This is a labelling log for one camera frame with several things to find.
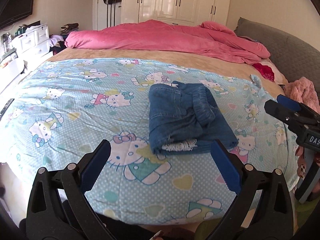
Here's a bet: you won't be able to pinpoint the pink duvet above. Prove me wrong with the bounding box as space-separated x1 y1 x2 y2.
64 19 271 64

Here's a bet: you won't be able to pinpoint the light blue cartoon printed sheet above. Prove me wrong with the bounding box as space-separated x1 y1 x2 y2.
0 57 300 225

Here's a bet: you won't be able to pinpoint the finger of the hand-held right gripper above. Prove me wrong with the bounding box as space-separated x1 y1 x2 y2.
264 99 303 130
277 94 320 125

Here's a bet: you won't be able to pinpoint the purple cloth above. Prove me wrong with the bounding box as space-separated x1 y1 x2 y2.
49 35 66 47

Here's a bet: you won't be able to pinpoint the white bedside bench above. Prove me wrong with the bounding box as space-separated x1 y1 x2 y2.
0 59 28 95

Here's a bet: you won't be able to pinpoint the grey quilted headboard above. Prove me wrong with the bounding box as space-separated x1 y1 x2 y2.
234 17 320 110

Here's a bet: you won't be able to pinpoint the cluttered small bottles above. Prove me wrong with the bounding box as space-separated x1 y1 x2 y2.
0 31 19 68

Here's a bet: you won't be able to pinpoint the black wall television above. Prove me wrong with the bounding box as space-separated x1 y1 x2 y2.
0 0 37 29

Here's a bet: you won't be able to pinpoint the brown checkered plush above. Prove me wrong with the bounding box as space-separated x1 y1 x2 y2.
296 145 307 179

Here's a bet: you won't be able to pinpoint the tan bed sheet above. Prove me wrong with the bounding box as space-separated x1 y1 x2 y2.
46 47 288 85

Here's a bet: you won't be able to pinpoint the blue denim pants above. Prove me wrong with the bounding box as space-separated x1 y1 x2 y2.
148 80 239 155

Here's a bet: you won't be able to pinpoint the white drawer unit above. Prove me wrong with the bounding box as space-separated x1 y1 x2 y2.
12 23 52 55

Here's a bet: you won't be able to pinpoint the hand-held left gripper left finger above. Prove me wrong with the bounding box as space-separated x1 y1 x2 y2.
26 139 112 240

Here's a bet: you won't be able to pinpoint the white wardrobe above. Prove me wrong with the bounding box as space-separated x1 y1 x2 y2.
120 0 233 27

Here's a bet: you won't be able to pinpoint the pink fluffy cloth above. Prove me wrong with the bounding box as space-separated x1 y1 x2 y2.
282 77 318 105

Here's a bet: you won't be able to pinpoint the red cloth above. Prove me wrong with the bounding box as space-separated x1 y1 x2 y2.
252 62 275 83

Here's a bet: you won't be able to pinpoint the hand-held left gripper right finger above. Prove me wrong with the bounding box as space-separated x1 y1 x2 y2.
210 139 294 240

